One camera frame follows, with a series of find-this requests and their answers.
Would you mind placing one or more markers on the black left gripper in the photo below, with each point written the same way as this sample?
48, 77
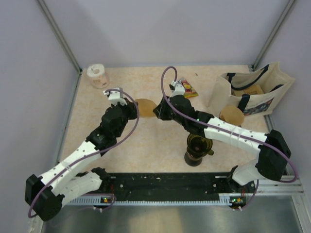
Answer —
131, 107

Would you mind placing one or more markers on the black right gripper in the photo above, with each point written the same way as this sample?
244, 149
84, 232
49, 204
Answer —
160, 111

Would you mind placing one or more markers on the brown paper coffee filter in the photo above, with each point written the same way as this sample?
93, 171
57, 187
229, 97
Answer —
146, 108
232, 115

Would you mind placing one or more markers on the dark green coffee dripper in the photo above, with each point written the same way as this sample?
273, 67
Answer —
198, 146

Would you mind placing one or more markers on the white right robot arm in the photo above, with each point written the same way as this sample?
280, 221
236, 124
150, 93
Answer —
270, 149

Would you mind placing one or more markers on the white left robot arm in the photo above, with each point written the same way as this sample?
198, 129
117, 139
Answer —
48, 193

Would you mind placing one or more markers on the colourful snack packet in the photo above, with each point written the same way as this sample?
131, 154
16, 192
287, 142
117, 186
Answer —
189, 90

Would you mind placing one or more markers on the wrapped toilet paper roll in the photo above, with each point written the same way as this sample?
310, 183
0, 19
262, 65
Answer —
97, 76

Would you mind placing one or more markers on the cream canvas tote bag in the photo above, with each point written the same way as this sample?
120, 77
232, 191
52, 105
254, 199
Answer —
253, 93

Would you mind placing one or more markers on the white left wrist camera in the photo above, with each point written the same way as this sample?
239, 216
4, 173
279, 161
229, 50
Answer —
115, 96

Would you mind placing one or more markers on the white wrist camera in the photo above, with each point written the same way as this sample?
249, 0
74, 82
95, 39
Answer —
115, 96
176, 88

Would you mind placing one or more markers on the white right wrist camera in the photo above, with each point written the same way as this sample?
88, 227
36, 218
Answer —
176, 88

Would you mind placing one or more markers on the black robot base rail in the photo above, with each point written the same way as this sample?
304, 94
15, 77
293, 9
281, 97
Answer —
198, 186

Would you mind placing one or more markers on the left aluminium frame post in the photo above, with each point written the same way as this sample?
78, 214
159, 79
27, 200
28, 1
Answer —
58, 34

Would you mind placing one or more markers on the aluminium frame post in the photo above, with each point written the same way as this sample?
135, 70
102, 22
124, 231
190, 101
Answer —
272, 35
58, 34

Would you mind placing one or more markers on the right aluminium frame post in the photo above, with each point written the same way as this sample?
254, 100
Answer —
272, 35

